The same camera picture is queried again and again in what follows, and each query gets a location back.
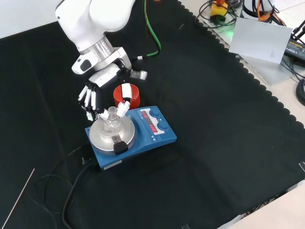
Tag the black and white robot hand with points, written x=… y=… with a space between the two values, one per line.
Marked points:
x=102 y=78

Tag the clear glass round-bottom flask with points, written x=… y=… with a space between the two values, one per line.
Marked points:
x=111 y=124

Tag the red ribbed flask holder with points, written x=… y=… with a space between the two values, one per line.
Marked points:
x=134 y=95

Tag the heater with blue base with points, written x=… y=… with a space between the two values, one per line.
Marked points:
x=147 y=140

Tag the black cloth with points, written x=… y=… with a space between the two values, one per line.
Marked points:
x=214 y=143

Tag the yellow stop button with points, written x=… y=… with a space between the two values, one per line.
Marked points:
x=218 y=12

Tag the thin glass rod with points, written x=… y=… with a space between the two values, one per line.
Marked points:
x=18 y=198

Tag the clear tape strip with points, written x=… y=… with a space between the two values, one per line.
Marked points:
x=302 y=166
x=185 y=226

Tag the black power adapter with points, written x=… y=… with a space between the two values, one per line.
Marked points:
x=295 y=48

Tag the black tripod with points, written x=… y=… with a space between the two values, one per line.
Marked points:
x=299 y=31

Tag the grey metal base plate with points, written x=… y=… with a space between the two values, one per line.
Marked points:
x=269 y=71

